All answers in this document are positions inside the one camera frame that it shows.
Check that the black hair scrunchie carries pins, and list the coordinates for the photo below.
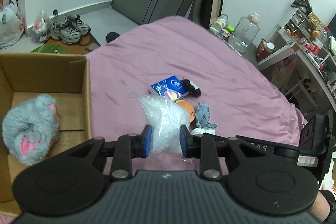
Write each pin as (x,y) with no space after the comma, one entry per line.
(192,88)

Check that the brown orange doormat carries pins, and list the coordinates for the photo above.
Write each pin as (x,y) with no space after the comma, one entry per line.
(86,44)

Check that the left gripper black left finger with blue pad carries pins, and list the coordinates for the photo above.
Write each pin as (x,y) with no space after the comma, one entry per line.
(127,148)

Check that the white shelf unit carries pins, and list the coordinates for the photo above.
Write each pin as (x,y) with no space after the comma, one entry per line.
(305,79)

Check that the right grey sneaker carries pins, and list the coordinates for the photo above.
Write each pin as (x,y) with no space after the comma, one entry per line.
(76,23)

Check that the brown cardboard box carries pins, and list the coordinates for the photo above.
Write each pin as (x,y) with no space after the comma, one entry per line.
(68,180)

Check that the large white plastic bag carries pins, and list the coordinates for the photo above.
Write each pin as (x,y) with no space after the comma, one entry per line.
(12,24)

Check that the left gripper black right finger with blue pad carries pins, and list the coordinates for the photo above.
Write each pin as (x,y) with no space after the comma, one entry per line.
(201,147)

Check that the clear plastic water jug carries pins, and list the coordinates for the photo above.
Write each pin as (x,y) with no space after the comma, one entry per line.
(245,32)

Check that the blue tissue pack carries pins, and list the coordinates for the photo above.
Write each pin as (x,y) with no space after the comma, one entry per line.
(170,87)

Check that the orange burger plush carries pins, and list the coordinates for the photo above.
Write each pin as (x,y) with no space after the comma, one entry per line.
(187,106)

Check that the green leaf cartoon rug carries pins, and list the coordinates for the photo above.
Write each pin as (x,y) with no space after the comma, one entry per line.
(49,48)

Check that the small clear plastic bag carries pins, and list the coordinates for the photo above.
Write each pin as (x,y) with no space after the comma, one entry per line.
(42,27)

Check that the pink bed sheet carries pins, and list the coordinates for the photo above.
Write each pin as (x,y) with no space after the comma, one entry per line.
(241,100)

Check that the black slipper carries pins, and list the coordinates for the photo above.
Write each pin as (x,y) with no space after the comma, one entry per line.
(112,36)

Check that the grey sneaker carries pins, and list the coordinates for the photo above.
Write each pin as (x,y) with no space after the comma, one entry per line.
(65,33)
(76,23)

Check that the left grey sneaker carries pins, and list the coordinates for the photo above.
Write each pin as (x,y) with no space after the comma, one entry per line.
(65,33)

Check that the grey felt fish toy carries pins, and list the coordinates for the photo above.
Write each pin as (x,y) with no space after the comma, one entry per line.
(203,117)

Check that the clear bubble wrap bag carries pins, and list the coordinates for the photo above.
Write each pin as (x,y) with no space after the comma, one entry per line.
(165,118)

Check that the grey fluffy plush toy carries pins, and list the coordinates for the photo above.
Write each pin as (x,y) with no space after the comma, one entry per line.
(30,129)

